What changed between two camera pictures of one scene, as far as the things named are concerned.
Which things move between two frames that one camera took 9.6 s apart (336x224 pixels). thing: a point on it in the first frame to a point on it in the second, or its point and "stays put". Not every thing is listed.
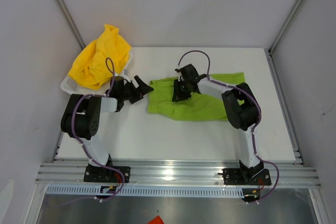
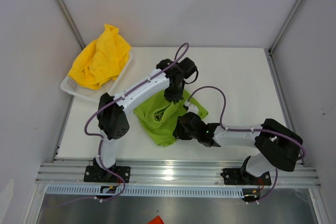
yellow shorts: [97, 61] stays put
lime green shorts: [197, 106] to [159, 117]
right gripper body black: [187, 83] to [182, 134]
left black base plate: [100, 173] stays put
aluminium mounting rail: [176, 172] stays put
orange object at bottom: [157, 220] stays put
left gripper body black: [129, 88] to [174, 93]
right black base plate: [235, 177] stays put
